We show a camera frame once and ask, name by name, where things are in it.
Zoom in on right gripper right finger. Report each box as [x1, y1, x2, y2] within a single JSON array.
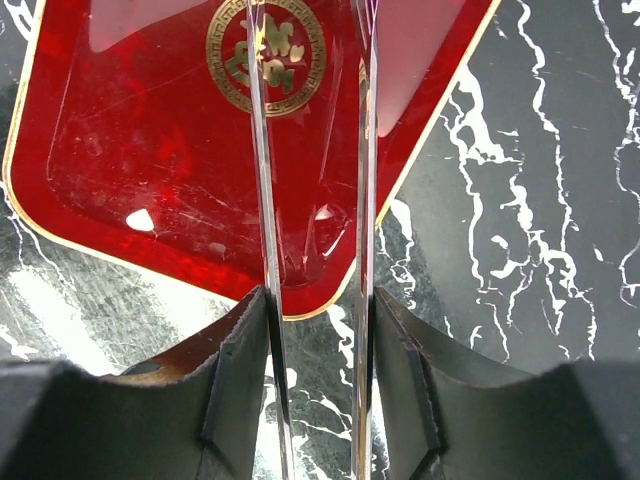
[[374, 288, 639, 479]]

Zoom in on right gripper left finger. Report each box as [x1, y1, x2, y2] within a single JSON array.
[[1, 287, 268, 479]]

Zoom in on red square tray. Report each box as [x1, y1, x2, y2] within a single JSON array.
[[2, 0, 504, 321]]

